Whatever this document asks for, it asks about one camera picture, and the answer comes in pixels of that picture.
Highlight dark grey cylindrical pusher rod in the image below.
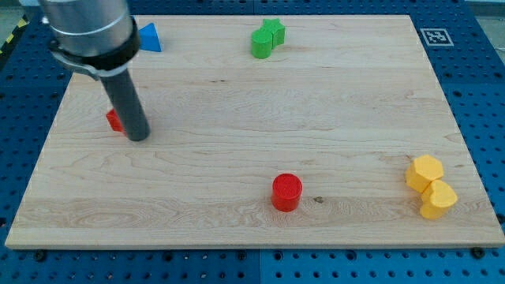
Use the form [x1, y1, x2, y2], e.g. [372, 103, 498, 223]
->
[101, 69, 151, 141]

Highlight red cylinder block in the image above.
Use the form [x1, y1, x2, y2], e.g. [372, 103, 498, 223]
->
[271, 173, 303, 212]

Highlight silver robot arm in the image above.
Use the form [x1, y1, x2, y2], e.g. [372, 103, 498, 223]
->
[39, 0, 151, 141]

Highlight red block behind rod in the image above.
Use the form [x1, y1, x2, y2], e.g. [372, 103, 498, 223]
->
[106, 108, 125, 134]

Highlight blue triangle block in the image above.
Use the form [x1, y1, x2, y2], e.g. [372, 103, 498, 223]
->
[139, 23, 162, 52]

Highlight green cylinder block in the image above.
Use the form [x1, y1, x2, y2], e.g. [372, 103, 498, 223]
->
[251, 28, 273, 59]

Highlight green star block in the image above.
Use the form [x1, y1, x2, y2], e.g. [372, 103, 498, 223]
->
[262, 18, 286, 49]

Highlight light wooden board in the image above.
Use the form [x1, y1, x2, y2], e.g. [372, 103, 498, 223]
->
[6, 15, 504, 249]

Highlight yellow hexagon block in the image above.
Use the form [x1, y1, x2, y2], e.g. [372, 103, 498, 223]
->
[404, 155, 444, 193]

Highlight white fiducial marker tag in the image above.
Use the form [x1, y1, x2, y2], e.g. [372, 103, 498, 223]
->
[420, 28, 454, 47]

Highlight yellow heart block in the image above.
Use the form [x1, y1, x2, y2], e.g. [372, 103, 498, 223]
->
[419, 180, 458, 220]

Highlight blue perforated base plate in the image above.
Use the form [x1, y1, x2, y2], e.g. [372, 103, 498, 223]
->
[1, 1, 504, 283]

